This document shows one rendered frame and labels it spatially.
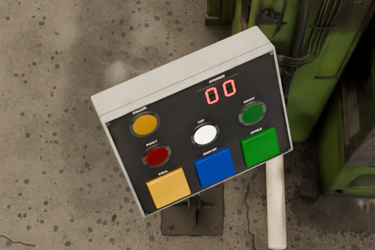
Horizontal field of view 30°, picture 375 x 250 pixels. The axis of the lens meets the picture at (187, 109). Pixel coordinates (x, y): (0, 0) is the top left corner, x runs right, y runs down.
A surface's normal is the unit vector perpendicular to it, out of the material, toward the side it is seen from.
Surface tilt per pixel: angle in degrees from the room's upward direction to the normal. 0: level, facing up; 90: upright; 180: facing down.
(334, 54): 90
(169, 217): 0
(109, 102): 30
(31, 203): 0
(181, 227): 0
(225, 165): 60
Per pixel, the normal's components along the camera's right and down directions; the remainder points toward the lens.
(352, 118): -0.69, -0.24
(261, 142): 0.35, 0.58
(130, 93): -0.22, -0.71
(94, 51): -0.02, -0.33
